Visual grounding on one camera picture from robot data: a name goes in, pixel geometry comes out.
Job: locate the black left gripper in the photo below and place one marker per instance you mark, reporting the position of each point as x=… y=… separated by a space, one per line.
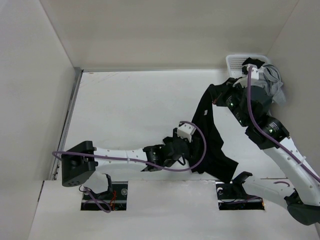
x=190 y=152

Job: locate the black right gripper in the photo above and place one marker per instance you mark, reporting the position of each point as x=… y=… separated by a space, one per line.
x=231 y=85

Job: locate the black tank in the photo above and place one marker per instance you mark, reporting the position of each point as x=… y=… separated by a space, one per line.
x=253 y=61
x=215 y=162

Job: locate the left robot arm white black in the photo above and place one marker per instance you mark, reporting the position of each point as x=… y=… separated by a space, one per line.
x=81 y=161

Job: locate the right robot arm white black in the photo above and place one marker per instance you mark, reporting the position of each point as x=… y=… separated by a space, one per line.
x=250 y=105

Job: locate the grey tank top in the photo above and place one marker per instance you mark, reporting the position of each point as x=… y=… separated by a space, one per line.
x=270 y=80

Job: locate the white plastic laundry basket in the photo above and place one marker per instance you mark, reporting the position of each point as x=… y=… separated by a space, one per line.
x=234 y=62

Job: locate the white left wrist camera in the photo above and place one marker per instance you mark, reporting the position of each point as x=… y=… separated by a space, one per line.
x=185 y=131

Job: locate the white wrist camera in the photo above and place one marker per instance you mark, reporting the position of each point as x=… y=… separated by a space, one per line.
x=253 y=71
x=185 y=131

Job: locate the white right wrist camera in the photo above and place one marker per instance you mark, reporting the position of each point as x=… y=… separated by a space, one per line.
x=253 y=71

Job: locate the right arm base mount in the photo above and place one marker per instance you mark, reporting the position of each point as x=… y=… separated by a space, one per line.
x=232 y=199

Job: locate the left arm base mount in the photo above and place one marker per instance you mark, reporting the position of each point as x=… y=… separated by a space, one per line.
x=114 y=199

